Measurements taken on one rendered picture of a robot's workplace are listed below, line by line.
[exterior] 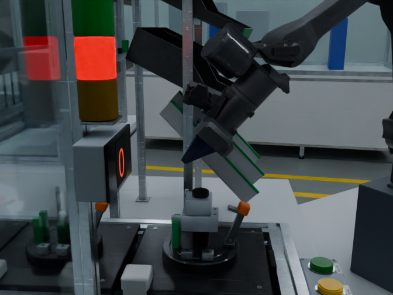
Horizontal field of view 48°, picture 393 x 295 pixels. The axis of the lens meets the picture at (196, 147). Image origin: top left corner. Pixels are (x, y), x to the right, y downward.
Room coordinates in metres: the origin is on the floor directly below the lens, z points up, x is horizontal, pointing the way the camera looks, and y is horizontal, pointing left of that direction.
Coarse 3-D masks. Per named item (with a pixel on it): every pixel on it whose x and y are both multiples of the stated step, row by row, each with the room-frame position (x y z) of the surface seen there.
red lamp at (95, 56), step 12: (84, 36) 0.57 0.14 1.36; (96, 36) 0.57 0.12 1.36; (108, 36) 0.57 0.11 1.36; (84, 48) 0.52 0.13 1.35; (96, 48) 0.52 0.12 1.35; (108, 48) 0.53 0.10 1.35; (84, 60) 0.52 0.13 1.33; (96, 60) 0.52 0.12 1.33; (108, 60) 0.53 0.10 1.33; (84, 72) 0.52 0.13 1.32; (96, 72) 0.52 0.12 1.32; (108, 72) 0.53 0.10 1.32
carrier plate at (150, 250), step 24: (144, 240) 0.78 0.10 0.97; (240, 240) 0.78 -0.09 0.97; (144, 264) 0.69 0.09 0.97; (240, 264) 0.69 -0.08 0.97; (264, 264) 0.69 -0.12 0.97; (168, 288) 0.62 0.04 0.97; (192, 288) 0.62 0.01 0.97; (216, 288) 0.62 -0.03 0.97; (240, 288) 0.62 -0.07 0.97; (264, 288) 0.62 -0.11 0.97
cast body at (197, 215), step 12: (192, 192) 0.72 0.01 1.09; (204, 192) 0.72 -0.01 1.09; (192, 204) 0.71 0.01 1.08; (204, 204) 0.71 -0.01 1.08; (180, 216) 0.73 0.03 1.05; (192, 216) 0.71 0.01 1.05; (204, 216) 0.71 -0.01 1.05; (216, 216) 0.71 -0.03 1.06; (192, 228) 0.71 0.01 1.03; (204, 228) 0.71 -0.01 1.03; (216, 228) 0.70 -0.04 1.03
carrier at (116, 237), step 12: (108, 228) 0.84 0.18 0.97; (120, 228) 0.84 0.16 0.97; (132, 228) 0.84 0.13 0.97; (108, 240) 0.78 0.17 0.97; (120, 240) 0.78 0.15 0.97; (132, 240) 0.78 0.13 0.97; (108, 252) 0.74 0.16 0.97; (120, 252) 0.73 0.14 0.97; (108, 264) 0.69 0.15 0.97; (120, 264) 0.69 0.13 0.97; (108, 276) 0.65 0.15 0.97; (120, 276) 0.68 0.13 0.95; (108, 288) 0.62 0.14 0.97
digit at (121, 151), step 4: (124, 136) 0.57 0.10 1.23; (120, 140) 0.55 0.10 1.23; (124, 140) 0.57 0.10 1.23; (116, 144) 0.53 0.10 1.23; (120, 144) 0.55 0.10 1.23; (124, 144) 0.57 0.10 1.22; (116, 148) 0.53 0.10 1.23; (120, 148) 0.55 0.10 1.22; (124, 148) 0.56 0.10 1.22; (116, 152) 0.52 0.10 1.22; (120, 152) 0.54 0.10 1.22; (124, 152) 0.56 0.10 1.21; (116, 156) 0.52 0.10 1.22; (120, 156) 0.54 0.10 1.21; (124, 156) 0.56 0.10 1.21; (116, 160) 0.52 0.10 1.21; (120, 160) 0.54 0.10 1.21; (124, 160) 0.56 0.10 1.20; (120, 164) 0.54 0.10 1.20; (124, 164) 0.56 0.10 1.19; (120, 168) 0.54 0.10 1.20; (124, 168) 0.56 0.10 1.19; (120, 172) 0.54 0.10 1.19; (124, 172) 0.56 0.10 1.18; (120, 176) 0.54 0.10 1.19; (124, 176) 0.56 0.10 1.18; (120, 180) 0.54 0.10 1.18
